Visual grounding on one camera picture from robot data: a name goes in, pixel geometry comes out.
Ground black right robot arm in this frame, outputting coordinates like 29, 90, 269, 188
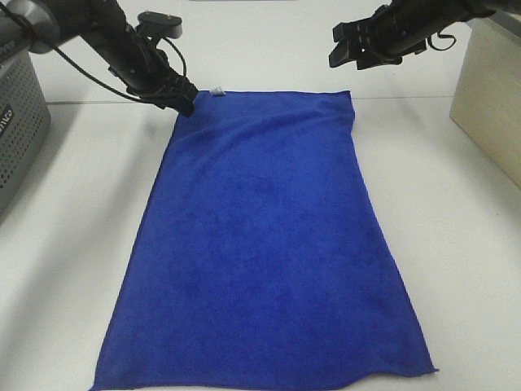
328, 0, 520, 70

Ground beige wooden box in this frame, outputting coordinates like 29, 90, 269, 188
450, 12, 520, 185

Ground blue microfibre towel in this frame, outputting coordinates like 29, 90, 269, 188
93, 91, 435, 390

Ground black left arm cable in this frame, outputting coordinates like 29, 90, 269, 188
0, 0, 189, 103

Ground white towel label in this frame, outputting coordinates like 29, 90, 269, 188
209, 86, 226, 97

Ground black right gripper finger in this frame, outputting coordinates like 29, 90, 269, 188
356, 51, 401, 71
328, 40, 361, 68

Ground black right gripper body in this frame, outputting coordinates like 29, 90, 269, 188
332, 3, 427, 62

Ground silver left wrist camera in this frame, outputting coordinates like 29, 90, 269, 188
136, 11, 182, 39

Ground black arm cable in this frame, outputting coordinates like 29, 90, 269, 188
427, 31, 456, 53
0, 0, 189, 103

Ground grey perforated plastic basket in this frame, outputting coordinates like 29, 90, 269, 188
0, 51, 50, 211

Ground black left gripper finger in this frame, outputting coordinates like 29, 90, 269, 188
173, 99, 195, 117

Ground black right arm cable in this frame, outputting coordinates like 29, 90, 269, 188
427, 31, 456, 53

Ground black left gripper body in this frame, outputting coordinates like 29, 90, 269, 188
123, 37, 199, 108

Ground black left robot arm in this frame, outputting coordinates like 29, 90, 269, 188
1, 1, 199, 117

